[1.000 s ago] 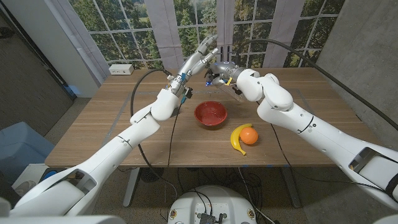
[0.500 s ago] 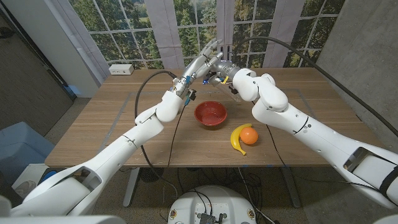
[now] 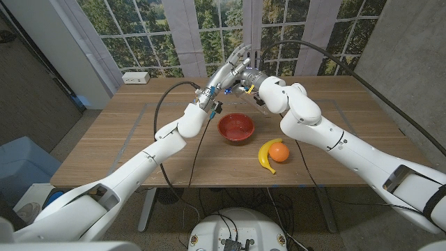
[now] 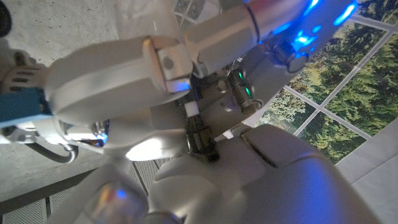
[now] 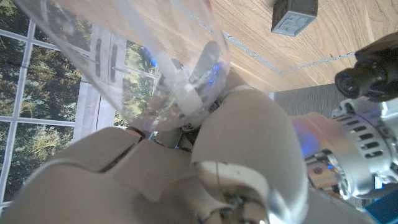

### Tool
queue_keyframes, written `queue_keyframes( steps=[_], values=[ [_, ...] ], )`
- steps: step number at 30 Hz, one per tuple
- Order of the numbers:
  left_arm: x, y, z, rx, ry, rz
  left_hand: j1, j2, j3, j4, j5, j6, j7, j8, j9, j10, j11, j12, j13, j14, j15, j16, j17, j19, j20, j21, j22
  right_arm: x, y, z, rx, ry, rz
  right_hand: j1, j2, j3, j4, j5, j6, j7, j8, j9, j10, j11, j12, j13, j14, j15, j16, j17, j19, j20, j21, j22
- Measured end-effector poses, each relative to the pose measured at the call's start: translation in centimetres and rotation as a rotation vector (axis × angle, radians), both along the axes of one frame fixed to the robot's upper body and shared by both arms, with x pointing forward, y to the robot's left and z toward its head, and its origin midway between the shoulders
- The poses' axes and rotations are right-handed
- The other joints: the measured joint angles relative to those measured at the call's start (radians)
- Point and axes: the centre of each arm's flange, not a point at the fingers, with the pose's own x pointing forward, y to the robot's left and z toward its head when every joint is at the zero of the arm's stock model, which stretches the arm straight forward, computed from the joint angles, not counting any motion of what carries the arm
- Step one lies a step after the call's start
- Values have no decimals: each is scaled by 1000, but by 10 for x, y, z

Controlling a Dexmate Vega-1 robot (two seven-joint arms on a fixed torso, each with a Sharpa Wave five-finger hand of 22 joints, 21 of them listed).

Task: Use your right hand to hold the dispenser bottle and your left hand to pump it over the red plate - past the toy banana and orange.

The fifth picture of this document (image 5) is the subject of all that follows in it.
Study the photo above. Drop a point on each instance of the clear dispenser bottle black pump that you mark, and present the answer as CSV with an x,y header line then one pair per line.
x,y
124,62

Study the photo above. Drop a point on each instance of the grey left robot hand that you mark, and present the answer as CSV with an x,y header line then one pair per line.
x,y
357,149

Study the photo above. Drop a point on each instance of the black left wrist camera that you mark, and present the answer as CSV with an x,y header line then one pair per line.
x,y
370,74

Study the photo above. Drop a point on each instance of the dark grey cube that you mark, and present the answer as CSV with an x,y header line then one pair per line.
x,y
293,17

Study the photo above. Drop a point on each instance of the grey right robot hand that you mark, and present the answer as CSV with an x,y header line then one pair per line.
x,y
155,180

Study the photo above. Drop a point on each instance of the printed window forest backdrop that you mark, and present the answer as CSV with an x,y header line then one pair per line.
x,y
37,87

